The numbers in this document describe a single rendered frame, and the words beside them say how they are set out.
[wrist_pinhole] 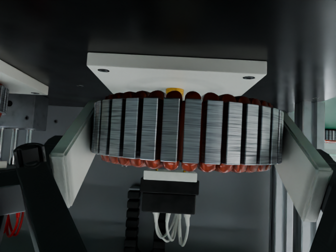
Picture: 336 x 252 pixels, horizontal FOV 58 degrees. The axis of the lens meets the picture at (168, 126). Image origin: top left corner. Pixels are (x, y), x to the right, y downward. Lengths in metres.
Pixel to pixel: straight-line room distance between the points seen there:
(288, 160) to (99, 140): 0.10
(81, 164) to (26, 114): 0.33
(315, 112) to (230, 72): 0.22
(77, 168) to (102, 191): 0.43
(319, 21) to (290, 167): 0.09
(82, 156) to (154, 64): 0.12
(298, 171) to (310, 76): 0.17
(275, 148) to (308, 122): 0.29
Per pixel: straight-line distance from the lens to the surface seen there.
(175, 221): 0.50
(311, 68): 0.30
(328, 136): 1.01
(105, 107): 0.15
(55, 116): 0.61
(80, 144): 0.16
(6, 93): 0.38
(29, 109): 0.49
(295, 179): 0.17
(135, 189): 0.54
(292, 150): 0.17
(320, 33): 0.22
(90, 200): 0.59
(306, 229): 0.45
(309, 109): 0.45
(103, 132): 0.15
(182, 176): 0.34
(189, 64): 0.26
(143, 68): 0.26
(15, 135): 0.52
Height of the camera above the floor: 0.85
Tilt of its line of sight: 5 degrees down
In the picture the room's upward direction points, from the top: 177 degrees counter-clockwise
